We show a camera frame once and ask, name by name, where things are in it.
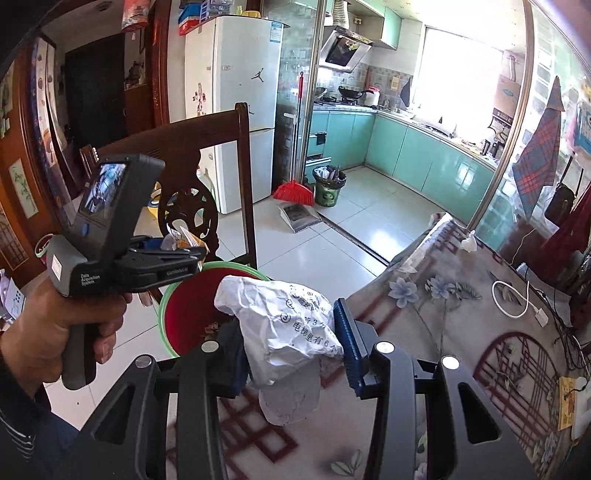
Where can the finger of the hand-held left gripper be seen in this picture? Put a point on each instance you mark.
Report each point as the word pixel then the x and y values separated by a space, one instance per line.
pixel 152 247
pixel 171 272

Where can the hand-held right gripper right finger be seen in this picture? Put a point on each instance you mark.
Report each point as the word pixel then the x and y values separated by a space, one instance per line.
pixel 346 341

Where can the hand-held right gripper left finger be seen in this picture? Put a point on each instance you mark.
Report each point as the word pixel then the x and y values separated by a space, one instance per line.
pixel 236 369

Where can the orange snack wrapper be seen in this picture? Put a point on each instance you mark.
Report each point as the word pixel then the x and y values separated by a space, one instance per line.
pixel 187 240

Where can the red bin with green rim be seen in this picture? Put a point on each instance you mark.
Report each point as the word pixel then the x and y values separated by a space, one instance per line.
pixel 194 314

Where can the white printed paper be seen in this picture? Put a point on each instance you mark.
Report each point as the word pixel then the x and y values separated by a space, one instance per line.
pixel 277 318

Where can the brown shoulder bag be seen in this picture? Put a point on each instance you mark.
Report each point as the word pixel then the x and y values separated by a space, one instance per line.
pixel 558 203

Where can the person's left forearm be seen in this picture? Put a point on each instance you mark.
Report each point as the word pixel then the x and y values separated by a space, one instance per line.
pixel 23 438

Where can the green kitchen trash bin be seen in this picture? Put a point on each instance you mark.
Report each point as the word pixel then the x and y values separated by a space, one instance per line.
pixel 328 194

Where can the person's left hand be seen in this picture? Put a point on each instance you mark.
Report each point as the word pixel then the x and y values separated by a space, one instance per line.
pixel 41 332

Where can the framed bamboo picture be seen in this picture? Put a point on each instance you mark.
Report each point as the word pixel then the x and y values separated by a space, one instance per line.
pixel 23 187

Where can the carved dark wooden chair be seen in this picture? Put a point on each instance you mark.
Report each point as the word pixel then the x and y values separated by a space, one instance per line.
pixel 184 138

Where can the grey dustpan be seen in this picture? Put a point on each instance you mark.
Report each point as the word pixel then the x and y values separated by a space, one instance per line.
pixel 300 217

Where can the red broom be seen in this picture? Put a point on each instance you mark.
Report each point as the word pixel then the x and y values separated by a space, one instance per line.
pixel 293 191

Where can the white tissue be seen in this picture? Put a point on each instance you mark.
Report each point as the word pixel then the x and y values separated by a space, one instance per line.
pixel 468 241

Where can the white refrigerator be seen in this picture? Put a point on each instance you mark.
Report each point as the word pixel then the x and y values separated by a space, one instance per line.
pixel 240 92

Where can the white charger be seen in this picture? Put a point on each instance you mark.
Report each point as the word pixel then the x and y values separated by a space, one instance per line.
pixel 539 316

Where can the blue storage box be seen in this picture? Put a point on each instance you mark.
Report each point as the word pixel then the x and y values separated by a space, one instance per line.
pixel 190 21

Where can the teal kitchen base cabinets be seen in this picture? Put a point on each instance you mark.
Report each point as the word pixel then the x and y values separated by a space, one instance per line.
pixel 415 152

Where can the yellow picture book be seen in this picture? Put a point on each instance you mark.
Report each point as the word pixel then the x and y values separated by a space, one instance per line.
pixel 567 404

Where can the white jug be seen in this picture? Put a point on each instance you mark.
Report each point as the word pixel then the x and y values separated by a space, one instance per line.
pixel 372 98

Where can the red garment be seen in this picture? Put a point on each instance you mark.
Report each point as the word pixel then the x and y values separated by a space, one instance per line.
pixel 570 240

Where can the white power strip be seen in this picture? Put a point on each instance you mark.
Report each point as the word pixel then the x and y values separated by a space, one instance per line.
pixel 582 415

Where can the black wok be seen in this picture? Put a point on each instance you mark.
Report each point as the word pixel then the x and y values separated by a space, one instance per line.
pixel 351 93

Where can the plaid cloth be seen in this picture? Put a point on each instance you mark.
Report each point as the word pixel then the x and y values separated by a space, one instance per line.
pixel 538 161

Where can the steel range hood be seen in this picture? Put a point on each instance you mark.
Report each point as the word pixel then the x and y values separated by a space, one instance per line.
pixel 344 48

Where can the cardboard box blue print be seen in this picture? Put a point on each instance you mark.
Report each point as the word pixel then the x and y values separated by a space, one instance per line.
pixel 508 94

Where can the teal kitchen wall cabinets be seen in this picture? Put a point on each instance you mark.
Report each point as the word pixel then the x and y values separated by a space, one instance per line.
pixel 390 25

